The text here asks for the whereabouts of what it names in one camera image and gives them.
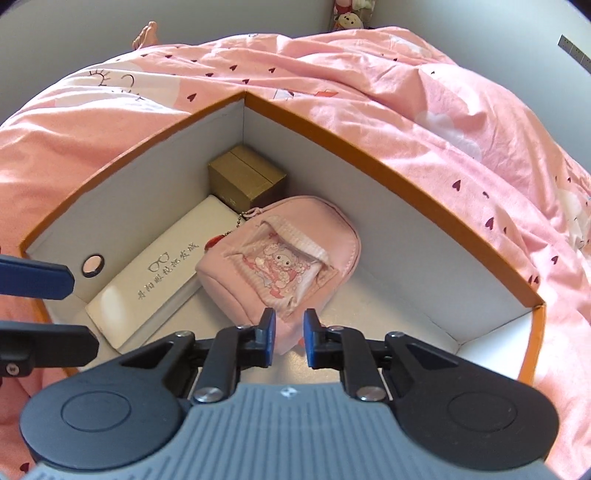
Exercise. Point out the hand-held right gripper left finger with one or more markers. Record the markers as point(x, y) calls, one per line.
point(268, 339)

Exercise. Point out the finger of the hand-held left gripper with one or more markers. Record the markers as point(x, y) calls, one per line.
point(41, 279)
point(51, 344)

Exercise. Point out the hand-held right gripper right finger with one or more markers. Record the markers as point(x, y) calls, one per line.
point(311, 339)

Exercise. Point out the pink pouch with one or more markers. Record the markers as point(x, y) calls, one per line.
point(277, 258)

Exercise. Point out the white eyeglass case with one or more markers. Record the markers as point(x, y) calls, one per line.
point(152, 286)

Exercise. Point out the small brown box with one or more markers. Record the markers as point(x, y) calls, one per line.
point(244, 180)

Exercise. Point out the orange cardboard box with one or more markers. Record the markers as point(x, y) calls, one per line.
point(369, 184)

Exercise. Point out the pink printed blanket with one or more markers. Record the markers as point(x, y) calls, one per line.
point(461, 92)

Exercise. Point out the column of plush toys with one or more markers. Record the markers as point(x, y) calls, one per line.
point(344, 18)

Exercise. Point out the grey wall switch panel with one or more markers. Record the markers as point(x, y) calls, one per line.
point(572, 48)

